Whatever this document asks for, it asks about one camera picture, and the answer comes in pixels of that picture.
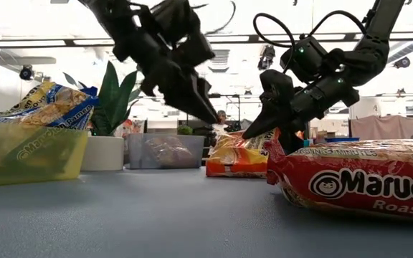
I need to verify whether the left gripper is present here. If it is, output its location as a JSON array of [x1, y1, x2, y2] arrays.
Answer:
[[113, 19, 219, 125]]

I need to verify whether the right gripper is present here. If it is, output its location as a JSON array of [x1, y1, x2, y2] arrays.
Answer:
[[241, 77, 361, 156]]

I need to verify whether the orange chicken noodle pack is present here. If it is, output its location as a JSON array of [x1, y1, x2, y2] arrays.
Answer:
[[205, 128, 282, 179]]

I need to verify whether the person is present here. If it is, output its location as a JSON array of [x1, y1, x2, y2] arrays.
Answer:
[[212, 109, 237, 134]]

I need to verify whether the small distant green plant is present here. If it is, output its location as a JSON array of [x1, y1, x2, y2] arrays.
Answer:
[[176, 124, 194, 136]]

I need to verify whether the red and white sign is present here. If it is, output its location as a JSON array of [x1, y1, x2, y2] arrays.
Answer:
[[122, 119, 146, 139]]

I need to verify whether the black ceiling spotlight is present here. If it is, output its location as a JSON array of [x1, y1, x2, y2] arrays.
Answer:
[[394, 56, 412, 70], [257, 44, 276, 72], [19, 64, 34, 82]]

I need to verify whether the grey translucent plastic bin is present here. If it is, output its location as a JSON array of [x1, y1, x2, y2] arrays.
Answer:
[[125, 133, 207, 170]]

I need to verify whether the white cabinet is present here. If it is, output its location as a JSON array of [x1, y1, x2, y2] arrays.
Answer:
[[348, 96, 382, 120]]

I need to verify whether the green plant in white pot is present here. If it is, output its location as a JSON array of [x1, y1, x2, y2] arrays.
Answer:
[[62, 59, 151, 172]]

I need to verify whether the pink hanging cloth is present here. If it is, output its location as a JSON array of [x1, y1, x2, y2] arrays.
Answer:
[[349, 114, 413, 140]]

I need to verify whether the grey-blue table mat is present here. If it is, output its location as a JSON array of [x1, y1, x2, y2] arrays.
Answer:
[[0, 166, 413, 258]]

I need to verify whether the yellow translucent plastic bin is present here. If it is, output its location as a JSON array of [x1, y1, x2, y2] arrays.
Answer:
[[0, 120, 90, 187]]

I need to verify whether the silver ceiling air duct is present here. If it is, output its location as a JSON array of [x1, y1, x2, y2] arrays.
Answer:
[[206, 48, 232, 74]]

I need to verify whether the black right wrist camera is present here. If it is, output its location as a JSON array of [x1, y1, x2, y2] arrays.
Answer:
[[259, 69, 295, 108]]

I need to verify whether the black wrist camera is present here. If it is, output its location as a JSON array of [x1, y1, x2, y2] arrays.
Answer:
[[151, 0, 217, 68], [259, 69, 295, 108]]

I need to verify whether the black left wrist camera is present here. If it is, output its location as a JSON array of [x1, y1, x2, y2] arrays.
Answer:
[[151, 0, 217, 68]]

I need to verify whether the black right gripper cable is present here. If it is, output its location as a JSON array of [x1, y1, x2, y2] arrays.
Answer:
[[252, 9, 368, 49]]

